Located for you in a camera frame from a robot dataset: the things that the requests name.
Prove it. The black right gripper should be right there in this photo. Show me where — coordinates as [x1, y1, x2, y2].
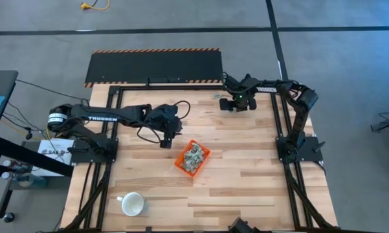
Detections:
[219, 92, 258, 113]

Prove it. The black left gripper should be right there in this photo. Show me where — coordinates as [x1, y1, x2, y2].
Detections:
[147, 103, 184, 150]

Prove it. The orange slotted plastic basket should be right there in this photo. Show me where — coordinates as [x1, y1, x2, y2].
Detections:
[173, 139, 212, 178]

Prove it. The grey-green sock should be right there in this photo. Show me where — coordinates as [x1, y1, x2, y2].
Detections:
[192, 143, 205, 157]

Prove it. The white ceramic mug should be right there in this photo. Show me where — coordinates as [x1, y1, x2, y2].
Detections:
[117, 192, 146, 217]

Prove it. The black hazard striped floor mat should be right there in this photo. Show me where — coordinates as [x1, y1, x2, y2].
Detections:
[84, 48, 223, 89]

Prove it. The white printed paper sheet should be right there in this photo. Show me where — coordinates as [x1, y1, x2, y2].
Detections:
[38, 138, 75, 177]

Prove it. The clear plastic bottle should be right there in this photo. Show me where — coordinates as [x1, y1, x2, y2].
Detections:
[1, 171, 48, 188]
[2, 159, 30, 172]

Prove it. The black floor equipment stand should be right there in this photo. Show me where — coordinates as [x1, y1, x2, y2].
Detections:
[370, 112, 389, 133]

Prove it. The black side table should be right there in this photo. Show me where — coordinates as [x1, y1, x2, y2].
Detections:
[0, 70, 74, 224]

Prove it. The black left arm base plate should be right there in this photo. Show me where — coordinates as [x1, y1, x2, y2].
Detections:
[70, 137, 119, 164]

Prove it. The black aluminium table frame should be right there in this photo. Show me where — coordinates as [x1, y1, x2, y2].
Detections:
[63, 84, 339, 233]

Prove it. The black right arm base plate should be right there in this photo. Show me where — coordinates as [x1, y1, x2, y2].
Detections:
[276, 135, 325, 163]

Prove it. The black table level camera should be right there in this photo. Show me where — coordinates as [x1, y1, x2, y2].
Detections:
[228, 217, 261, 233]

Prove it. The yellow extension cord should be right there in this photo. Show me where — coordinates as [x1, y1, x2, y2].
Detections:
[80, 0, 111, 12]

